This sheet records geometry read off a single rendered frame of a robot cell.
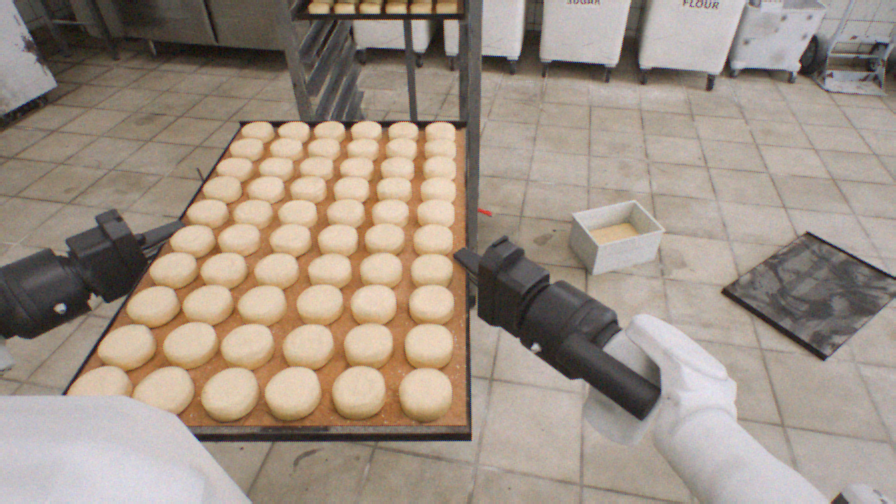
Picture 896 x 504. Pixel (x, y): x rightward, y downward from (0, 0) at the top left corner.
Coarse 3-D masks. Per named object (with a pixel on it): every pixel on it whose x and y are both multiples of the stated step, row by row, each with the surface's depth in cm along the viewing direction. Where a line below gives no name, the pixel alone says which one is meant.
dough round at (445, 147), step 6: (438, 138) 85; (444, 138) 85; (426, 144) 84; (432, 144) 84; (438, 144) 84; (444, 144) 84; (450, 144) 84; (426, 150) 83; (432, 150) 82; (438, 150) 82; (444, 150) 82; (450, 150) 83; (426, 156) 84; (432, 156) 83; (444, 156) 83; (450, 156) 83
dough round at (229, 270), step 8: (216, 256) 63; (224, 256) 63; (232, 256) 63; (240, 256) 64; (208, 264) 62; (216, 264) 62; (224, 264) 62; (232, 264) 62; (240, 264) 62; (200, 272) 62; (208, 272) 61; (216, 272) 61; (224, 272) 61; (232, 272) 61; (240, 272) 62; (208, 280) 61; (216, 280) 61; (224, 280) 61; (232, 280) 61; (240, 280) 62
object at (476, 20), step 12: (480, 0) 120; (480, 12) 121; (480, 24) 123; (480, 36) 125; (480, 48) 127; (480, 60) 129; (480, 72) 131; (480, 84) 133; (480, 96) 135; (480, 108) 137; (468, 216) 163
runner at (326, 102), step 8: (344, 48) 178; (352, 48) 185; (344, 56) 177; (352, 56) 179; (336, 64) 167; (344, 64) 174; (336, 72) 166; (344, 72) 169; (336, 80) 164; (328, 88) 156; (336, 88) 160; (328, 96) 155; (336, 96) 156; (320, 104) 147; (328, 104) 151; (320, 112) 147; (328, 112) 148
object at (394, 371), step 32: (384, 160) 84; (416, 160) 84; (288, 192) 77; (416, 192) 77; (224, 224) 71; (320, 224) 71; (416, 224) 72; (160, 256) 66; (256, 256) 66; (352, 256) 67; (416, 256) 67; (448, 256) 67; (192, 288) 62; (288, 288) 62; (352, 288) 62; (416, 288) 62; (448, 288) 62; (128, 320) 58; (224, 320) 58; (288, 320) 58; (352, 320) 58; (96, 352) 55; (160, 352) 55; (320, 384) 52; (192, 416) 49; (256, 416) 49; (320, 416) 49; (384, 416) 49; (448, 416) 49
